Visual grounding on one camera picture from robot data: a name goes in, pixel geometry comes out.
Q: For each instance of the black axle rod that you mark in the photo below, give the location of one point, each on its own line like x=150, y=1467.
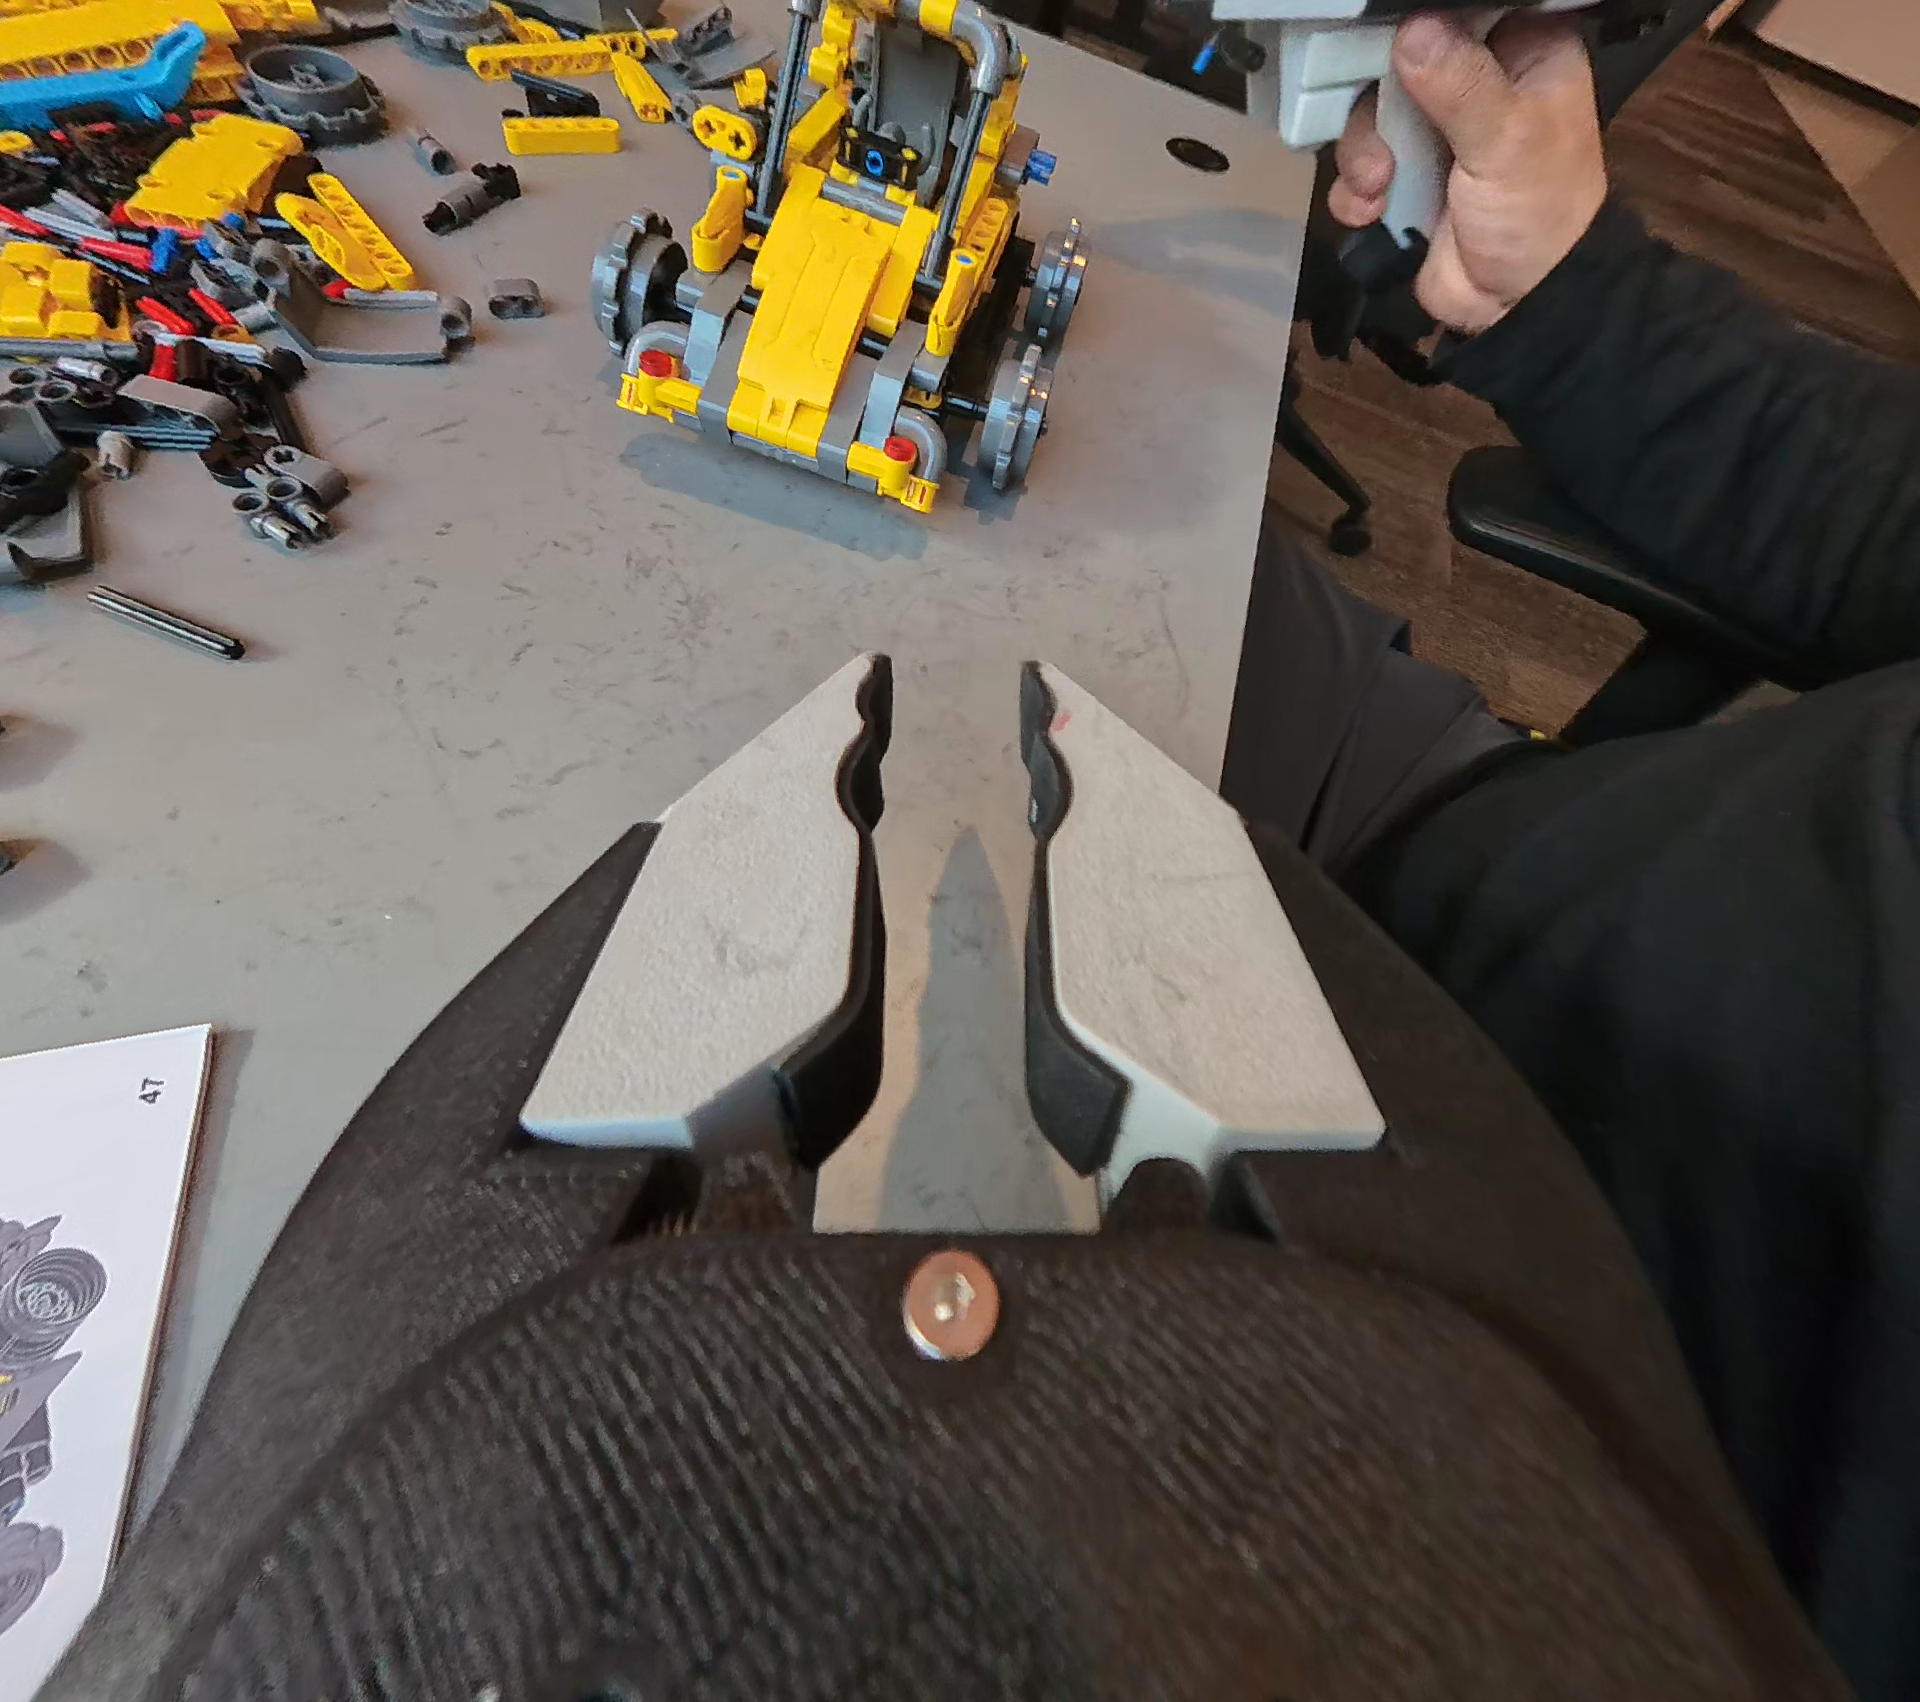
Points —
x=164, y=623

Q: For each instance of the person's black clothing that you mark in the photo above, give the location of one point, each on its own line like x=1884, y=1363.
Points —
x=1651, y=1056

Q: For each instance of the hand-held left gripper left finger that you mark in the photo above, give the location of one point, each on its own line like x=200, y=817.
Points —
x=704, y=966

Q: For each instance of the blue curved panel piece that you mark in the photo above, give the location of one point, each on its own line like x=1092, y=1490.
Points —
x=90, y=82

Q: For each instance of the yellow toy vehicle model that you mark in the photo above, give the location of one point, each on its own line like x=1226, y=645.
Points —
x=810, y=277

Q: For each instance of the cardboard box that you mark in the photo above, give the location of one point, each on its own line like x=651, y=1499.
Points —
x=1831, y=53

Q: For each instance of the grey gear rack piece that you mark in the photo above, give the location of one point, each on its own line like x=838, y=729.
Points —
x=1202, y=61

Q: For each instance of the person's right forearm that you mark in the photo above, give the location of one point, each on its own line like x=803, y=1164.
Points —
x=1725, y=426

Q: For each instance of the black office chair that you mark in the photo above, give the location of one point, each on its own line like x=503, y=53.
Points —
x=1560, y=532

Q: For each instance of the grey desk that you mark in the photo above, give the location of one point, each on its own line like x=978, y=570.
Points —
x=450, y=712

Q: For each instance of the pile of building pieces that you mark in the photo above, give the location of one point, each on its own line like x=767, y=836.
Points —
x=181, y=232

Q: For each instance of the person's right hand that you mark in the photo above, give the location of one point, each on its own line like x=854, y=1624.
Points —
x=1515, y=157

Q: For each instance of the building instruction booklet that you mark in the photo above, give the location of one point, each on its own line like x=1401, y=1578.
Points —
x=90, y=1132

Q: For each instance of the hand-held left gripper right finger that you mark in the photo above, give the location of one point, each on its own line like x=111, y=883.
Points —
x=1200, y=983

